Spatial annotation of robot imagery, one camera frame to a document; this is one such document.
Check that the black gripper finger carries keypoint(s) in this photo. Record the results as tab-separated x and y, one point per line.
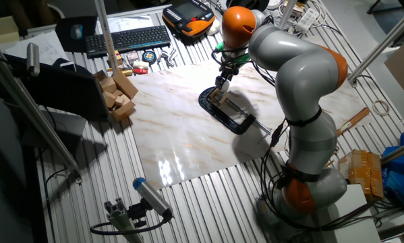
228	84
219	82

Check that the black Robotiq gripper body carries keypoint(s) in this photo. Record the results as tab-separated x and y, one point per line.
228	69

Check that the white light bulb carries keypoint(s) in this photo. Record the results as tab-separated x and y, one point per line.
224	87

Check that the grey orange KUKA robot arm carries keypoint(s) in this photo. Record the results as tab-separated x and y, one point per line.
303	77

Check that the small wooden block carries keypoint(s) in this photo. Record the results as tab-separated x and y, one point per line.
214	94
223	98

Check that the black iron C-clamp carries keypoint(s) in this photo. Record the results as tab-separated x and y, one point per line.
222	114

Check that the white egg-shaped object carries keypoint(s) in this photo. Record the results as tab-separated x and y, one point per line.
213	27

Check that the silver metal pipe fitting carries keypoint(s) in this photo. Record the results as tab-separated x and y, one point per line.
167	57

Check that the marble pattern mat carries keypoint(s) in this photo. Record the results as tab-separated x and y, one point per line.
181	135

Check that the orange black teach pendant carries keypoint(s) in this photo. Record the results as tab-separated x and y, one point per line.
188	17

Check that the black round device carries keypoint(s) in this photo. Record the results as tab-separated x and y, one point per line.
247	3

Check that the black blue tape measure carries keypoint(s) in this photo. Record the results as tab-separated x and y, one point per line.
149	58

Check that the white red pipe valve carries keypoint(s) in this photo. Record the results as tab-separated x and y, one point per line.
141	67

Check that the small red white box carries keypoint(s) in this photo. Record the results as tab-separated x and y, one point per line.
132	56

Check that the white power strip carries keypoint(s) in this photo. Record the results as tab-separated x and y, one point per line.
306	20

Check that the brass pipe fitting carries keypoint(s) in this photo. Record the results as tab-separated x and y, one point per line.
125	72

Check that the black keyboard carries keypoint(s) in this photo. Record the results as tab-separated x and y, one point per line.
127	40

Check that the open cardboard box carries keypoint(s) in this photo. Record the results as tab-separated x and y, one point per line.
119	94

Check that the printed paper sheet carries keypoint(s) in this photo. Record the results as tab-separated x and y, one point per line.
127	23

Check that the wooden peg rack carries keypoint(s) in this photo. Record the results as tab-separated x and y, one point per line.
331	158

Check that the dark computer mouse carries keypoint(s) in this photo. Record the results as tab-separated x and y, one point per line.
76	32

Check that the black laptop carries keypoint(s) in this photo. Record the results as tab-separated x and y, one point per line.
63	91

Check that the taped cardboard package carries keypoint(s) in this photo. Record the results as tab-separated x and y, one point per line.
360	172

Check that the black mouse pad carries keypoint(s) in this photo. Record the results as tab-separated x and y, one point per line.
61	37

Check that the short aluminium profile stand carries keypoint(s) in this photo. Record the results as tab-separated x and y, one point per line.
120	219

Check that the white paper sheet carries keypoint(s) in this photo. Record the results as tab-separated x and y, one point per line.
36	47

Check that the long aluminium bar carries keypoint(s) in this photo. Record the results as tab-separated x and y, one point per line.
29	111

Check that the blue bag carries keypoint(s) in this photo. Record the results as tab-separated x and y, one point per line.
402	175

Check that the tan cardboard box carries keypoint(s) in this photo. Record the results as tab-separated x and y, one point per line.
2	30

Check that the aluminium profile post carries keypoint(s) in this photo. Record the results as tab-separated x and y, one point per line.
105	33
287	13
383	42
399	152

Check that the silver camera blue cap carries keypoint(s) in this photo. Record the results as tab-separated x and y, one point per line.
152	197

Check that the silver camera on bar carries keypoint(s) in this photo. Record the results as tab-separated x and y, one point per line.
33	59

